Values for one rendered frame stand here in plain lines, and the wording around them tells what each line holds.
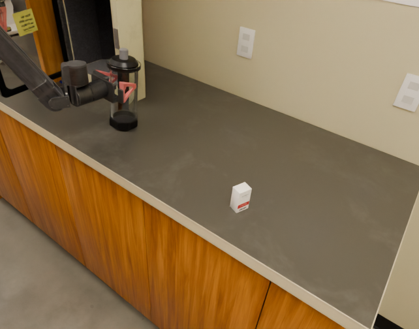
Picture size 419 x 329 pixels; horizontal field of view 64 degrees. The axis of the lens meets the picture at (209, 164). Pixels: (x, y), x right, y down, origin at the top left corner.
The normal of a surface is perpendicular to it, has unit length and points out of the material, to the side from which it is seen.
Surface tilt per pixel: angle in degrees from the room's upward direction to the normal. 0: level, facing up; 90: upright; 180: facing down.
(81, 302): 0
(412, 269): 90
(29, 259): 0
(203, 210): 0
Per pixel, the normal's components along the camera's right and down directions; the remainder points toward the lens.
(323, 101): -0.59, 0.46
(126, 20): 0.80, 0.41
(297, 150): 0.07, -0.79
